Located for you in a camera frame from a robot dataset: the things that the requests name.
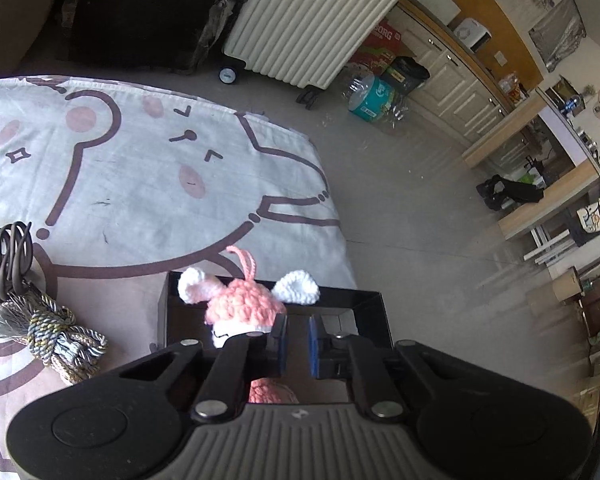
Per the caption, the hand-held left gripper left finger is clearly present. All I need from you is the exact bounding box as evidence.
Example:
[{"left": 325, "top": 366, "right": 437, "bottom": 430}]
[{"left": 115, "top": 316, "right": 289, "bottom": 422}]

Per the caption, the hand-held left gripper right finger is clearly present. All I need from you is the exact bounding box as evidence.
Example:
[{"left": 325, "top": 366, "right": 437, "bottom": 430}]
[{"left": 307, "top": 316, "right": 464, "bottom": 419}]

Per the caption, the pink crochet doll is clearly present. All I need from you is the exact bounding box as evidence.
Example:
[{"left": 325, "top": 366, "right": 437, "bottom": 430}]
[{"left": 177, "top": 246, "right": 321, "bottom": 405}]

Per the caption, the black cardboard box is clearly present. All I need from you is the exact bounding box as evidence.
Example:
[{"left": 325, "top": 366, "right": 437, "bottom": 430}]
[{"left": 155, "top": 271, "right": 396, "bottom": 406}]

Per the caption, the printed cartoon blanket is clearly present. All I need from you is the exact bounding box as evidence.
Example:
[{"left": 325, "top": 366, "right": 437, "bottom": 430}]
[{"left": 0, "top": 76, "right": 359, "bottom": 474}]

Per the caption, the pack of water bottles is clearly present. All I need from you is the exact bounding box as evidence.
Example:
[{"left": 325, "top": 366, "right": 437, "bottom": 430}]
[{"left": 341, "top": 72, "right": 406, "bottom": 126}]

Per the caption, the wooden table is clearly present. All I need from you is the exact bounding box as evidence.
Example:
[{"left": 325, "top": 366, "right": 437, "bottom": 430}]
[{"left": 462, "top": 87, "right": 600, "bottom": 241}]

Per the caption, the black trash bin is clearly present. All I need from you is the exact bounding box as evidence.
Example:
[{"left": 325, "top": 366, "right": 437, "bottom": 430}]
[{"left": 380, "top": 56, "right": 431, "bottom": 96}]

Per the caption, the cream kitchen cabinet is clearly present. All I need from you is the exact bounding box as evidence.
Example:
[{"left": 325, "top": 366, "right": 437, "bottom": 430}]
[{"left": 395, "top": 0, "right": 536, "bottom": 149}]

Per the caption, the white printed tote bag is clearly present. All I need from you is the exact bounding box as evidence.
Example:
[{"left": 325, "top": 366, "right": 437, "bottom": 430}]
[{"left": 577, "top": 199, "right": 600, "bottom": 234}]

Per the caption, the red cardboard carton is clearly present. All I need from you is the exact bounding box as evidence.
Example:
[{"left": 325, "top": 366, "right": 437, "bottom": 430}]
[{"left": 347, "top": 19, "right": 404, "bottom": 79}]

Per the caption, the white oil radiator heater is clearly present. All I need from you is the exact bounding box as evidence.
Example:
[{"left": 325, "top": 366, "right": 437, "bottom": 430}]
[{"left": 219, "top": 0, "right": 409, "bottom": 111}]

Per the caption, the colourful snack bag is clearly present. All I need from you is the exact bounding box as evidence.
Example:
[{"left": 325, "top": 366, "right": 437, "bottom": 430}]
[{"left": 497, "top": 72, "right": 526, "bottom": 104}]

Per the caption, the camouflage cloth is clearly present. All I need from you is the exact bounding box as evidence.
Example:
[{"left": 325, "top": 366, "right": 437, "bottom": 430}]
[{"left": 190, "top": 0, "right": 246, "bottom": 69}]

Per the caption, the white countertop appliance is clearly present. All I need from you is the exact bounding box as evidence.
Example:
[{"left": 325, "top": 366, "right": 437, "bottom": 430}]
[{"left": 452, "top": 17, "right": 492, "bottom": 54}]

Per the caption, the grey knotted rope toy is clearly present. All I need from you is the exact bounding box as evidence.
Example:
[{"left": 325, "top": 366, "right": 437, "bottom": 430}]
[{"left": 0, "top": 292, "right": 109, "bottom": 386}]

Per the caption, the dark coiled cable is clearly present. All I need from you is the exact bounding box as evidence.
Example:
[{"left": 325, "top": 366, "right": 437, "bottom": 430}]
[{"left": 0, "top": 222, "right": 35, "bottom": 309}]

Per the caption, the grey wall poster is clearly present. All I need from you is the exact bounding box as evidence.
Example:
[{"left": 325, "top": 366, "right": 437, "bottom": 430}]
[{"left": 527, "top": 0, "right": 589, "bottom": 74}]

